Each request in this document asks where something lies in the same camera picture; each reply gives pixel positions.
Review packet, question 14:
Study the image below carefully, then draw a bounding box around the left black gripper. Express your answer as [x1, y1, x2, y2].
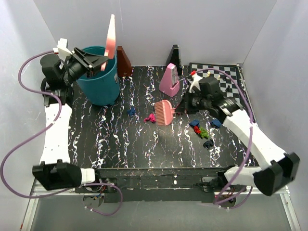
[62, 48, 110, 85]

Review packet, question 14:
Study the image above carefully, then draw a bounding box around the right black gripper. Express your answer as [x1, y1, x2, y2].
[174, 89, 210, 115]

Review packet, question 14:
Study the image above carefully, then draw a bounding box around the pink dustpan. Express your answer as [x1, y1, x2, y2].
[104, 14, 116, 60]

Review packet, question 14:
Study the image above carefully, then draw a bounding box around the pink hand brush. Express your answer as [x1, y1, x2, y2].
[154, 100, 180, 126]

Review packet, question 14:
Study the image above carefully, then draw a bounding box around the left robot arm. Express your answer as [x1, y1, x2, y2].
[32, 48, 108, 193]

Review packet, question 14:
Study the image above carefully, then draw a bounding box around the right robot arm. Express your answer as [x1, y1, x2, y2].
[176, 74, 300, 196]

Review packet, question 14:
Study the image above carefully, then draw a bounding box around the black white chessboard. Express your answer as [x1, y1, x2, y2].
[187, 62, 242, 102]

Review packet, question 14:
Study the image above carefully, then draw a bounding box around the black chess piece lower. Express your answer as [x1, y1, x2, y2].
[225, 86, 232, 92]

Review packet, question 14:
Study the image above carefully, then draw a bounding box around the blue scrap far right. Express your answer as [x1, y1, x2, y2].
[210, 119, 222, 128]

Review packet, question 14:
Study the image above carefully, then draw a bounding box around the teal plastic waste bin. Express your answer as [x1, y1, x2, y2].
[77, 56, 120, 106]

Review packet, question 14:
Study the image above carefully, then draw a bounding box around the blue paper scrap right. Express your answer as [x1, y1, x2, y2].
[189, 120, 200, 128]

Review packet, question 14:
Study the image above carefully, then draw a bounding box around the blue paper scrap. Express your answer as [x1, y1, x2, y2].
[127, 107, 136, 116]
[189, 120, 200, 128]

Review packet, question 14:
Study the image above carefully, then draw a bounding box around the brown wooden metronome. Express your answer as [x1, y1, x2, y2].
[116, 46, 132, 77]

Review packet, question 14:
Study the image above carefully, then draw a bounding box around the red paper scrap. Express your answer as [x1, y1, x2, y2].
[193, 126, 201, 134]

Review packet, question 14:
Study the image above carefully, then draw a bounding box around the pink metronome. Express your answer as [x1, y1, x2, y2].
[159, 63, 180, 97]

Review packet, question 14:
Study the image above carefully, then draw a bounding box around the dark navy scrap lower right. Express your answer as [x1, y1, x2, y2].
[203, 139, 214, 150]

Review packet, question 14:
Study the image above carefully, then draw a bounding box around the black metronome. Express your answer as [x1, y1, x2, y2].
[166, 44, 181, 68]

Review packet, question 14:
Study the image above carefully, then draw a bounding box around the magenta paper scrap left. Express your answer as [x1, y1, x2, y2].
[144, 113, 156, 123]

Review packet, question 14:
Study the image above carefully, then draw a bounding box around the blue paper scrap centre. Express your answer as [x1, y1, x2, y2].
[127, 107, 136, 116]

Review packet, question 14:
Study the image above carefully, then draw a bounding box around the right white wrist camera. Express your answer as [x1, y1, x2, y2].
[189, 71, 203, 93]

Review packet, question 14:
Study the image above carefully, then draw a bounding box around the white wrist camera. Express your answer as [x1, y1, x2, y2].
[52, 38, 72, 61]
[189, 71, 203, 93]

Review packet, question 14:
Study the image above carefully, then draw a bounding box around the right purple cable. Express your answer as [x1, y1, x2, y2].
[197, 68, 255, 212]

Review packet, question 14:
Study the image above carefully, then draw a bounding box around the purple cable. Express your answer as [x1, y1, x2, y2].
[197, 68, 255, 212]
[0, 50, 123, 216]

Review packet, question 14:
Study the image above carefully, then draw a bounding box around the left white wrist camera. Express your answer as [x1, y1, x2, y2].
[52, 38, 72, 61]

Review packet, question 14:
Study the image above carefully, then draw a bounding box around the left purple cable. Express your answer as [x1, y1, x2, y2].
[0, 50, 123, 216]

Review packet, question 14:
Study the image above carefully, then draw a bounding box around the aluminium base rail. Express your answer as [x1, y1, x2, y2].
[23, 178, 301, 231]

